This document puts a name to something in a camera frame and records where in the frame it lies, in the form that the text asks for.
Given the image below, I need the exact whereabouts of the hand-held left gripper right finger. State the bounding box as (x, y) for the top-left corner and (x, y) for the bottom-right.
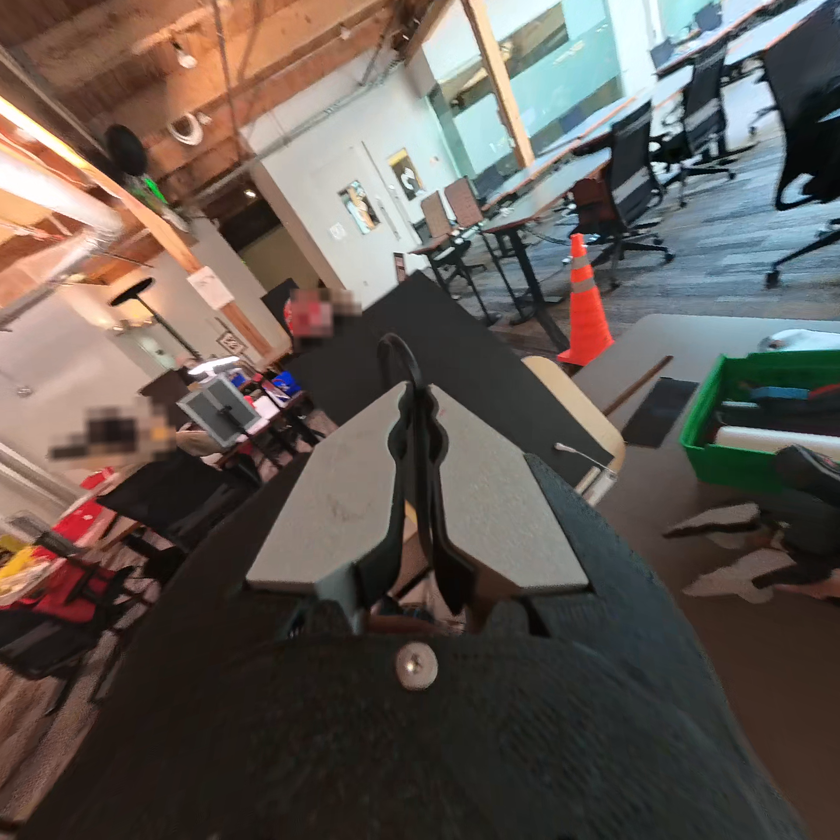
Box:
(420, 386), (590, 616)

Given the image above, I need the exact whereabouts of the orange traffic cone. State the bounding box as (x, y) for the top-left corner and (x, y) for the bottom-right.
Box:
(556, 233), (616, 367)

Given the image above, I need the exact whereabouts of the black office chair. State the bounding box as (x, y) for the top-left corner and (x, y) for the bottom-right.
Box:
(97, 453), (263, 578)
(655, 36), (739, 201)
(761, 0), (840, 288)
(570, 98), (677, 291)

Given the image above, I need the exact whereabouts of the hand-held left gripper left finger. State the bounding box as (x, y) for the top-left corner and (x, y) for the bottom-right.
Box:
(246, 382), (411, 597)

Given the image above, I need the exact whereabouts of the grey top desk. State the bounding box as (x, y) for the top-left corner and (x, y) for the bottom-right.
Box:
(481, 147), (614, 327)

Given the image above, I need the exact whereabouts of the dark mouse pad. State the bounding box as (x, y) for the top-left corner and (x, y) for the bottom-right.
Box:
(621, 377), (700, 449)

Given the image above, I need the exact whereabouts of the thin wooden stick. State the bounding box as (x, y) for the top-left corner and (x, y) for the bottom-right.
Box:
(602, 355), (676, 416)

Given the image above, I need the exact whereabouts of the red bag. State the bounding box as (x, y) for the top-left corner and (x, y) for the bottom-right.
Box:
(0, 518), (135, 657)

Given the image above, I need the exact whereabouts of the wall poster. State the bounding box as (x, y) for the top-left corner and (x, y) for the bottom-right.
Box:
(336, 180), (383, 235)
(387, 149), (425, 202)

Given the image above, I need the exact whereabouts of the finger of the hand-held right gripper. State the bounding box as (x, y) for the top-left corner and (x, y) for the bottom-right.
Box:
(663, 502), (763, 551)
(682, 548), (798, 605)

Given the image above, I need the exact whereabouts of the black cable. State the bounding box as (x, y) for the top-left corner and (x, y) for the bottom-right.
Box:
(376, 332), (476, 616)

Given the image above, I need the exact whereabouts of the black floor lamp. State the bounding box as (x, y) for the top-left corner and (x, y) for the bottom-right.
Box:
(108, 277), (201, 361)

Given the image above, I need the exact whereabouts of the grey box on tripod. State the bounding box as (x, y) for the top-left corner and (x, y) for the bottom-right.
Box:
(176, 373), (261, 449)

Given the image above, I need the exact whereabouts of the brown office chair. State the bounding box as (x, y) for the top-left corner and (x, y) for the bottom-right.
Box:
(420, 190), (468, 284)
(445, 176), (492, 273)

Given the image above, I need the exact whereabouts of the white paper sign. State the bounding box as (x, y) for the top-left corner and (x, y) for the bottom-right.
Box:
(185, 265), (236, 309)

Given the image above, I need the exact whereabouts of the white roll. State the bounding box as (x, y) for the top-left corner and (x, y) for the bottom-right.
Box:
(714, 425), (840, 462)

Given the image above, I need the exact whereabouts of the black board book stand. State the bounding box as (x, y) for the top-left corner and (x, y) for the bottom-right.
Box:
(262, 271), (626, 509)

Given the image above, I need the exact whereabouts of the green plastic bin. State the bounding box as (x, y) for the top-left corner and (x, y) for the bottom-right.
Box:
(679, 351), (840, 494)

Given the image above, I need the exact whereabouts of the black dome speaker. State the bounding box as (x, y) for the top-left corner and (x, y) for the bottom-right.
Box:
(104, 123), (148, 179)

